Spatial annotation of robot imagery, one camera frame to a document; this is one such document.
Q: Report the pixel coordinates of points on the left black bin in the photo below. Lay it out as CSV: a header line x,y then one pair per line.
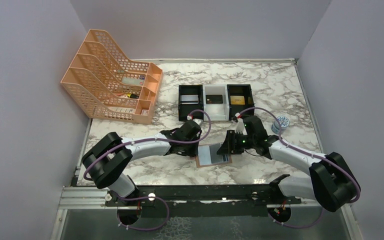
x,y
184,110

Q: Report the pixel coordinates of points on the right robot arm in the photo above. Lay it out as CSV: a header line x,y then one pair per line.
x,y
327,179

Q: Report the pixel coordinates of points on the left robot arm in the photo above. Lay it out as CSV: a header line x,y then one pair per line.
x,y
107,159

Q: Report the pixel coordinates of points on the black card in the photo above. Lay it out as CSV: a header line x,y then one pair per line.
x,y
214,99

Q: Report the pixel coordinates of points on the gold card in bin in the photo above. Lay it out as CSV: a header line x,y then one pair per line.
x,y
237,100

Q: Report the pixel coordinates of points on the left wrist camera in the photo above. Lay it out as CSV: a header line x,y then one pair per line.
x,y
196,120

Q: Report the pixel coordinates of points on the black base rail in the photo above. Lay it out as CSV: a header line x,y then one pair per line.
x,y
159,201

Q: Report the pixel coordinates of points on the orange plastic file organizer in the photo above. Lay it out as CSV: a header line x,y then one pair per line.
x,y
107,85

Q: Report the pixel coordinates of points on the right black bin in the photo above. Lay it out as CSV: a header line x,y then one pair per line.
x,y
243,90

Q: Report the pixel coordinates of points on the white middle bin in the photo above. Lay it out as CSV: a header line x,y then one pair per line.
x,y
216,112

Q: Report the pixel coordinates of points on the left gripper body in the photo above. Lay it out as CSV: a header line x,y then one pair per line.
x,y
189,149

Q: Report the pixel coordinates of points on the silver card in bin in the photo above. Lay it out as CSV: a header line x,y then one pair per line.
x,y
189,99

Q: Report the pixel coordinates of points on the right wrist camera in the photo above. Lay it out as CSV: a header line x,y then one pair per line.
x,y
240,126

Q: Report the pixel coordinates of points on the small blue white jar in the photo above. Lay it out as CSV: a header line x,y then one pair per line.
x,y
280,124

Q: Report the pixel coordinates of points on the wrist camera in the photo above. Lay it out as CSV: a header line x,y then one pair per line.
x,y
196,120
240,126

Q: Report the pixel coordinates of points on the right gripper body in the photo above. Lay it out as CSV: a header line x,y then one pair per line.
x,y
242,142

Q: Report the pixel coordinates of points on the black bin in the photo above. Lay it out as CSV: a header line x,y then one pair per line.
x,y
243,90
184,110

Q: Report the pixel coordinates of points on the tan leather card holder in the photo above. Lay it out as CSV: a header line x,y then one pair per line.
x,y
207,156

